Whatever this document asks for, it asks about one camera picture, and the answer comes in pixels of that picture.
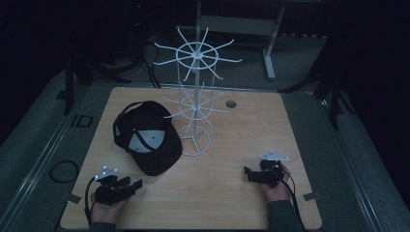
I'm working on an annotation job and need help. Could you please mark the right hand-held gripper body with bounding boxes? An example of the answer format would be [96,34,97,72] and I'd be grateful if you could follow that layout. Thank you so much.
[249,151,290,189]

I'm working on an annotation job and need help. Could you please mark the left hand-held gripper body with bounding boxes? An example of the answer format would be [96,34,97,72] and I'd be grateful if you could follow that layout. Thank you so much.
[94,165,136,207]

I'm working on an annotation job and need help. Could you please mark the black baseball cap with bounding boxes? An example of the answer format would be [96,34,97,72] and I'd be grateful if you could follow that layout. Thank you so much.
[112,100,184,177]

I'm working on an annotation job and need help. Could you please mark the person's left hand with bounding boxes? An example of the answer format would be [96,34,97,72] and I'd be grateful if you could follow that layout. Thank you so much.
[89,192,131,225]

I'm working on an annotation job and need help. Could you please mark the person's right hand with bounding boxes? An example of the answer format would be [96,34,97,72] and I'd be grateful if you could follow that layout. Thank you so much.
[259,163,293,204]

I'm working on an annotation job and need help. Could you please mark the grey tape strip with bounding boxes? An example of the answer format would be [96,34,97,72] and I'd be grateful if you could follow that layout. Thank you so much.
[302,191,324,202]
[65,192,83,205]

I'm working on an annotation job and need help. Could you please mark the black metal stand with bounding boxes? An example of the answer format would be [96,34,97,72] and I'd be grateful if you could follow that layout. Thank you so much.
[62,52,132,116]
[278,61,357,131]

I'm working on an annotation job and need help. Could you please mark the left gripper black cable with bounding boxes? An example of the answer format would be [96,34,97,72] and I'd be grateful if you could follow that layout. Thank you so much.
[83,176,99,226]

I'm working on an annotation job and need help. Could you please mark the black cable loop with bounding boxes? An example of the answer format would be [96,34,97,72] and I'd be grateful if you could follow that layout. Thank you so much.
[48,159,80,185]

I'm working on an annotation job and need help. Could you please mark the black rectangular floor frame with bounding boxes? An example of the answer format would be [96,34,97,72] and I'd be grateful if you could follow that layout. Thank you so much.
[70,114,94,129]

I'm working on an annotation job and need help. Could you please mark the black floor cables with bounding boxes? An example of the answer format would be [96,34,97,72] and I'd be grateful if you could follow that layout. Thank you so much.
[140,56,162,90]

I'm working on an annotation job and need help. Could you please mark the white wire display rack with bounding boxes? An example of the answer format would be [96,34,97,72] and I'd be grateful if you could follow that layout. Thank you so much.
[152,26,244,158]

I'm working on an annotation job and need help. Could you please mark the white metal desk frame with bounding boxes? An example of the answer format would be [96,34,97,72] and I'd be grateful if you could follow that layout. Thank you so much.
[194,0,287,81]

